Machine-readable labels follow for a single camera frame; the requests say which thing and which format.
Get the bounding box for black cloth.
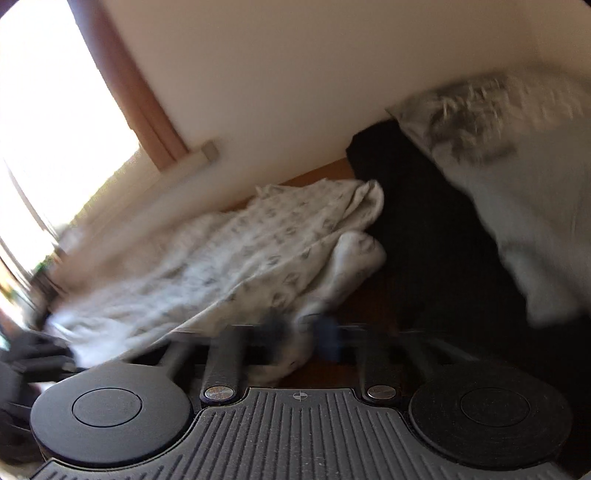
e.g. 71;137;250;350
346;119;591;462

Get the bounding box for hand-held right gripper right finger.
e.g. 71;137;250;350
318;315;462;408

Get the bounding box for beige window sill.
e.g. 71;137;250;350
46;140;219;278

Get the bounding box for brown wooden window trim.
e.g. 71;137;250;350
67;0;191;172

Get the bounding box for white checker-print garment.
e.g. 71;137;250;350
46;178;387;384

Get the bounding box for window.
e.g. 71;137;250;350
0;0;141;296

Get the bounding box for grey printed folded cloth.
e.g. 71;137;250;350
385;69;591;329

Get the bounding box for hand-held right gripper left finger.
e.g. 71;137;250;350
157;318;297;408

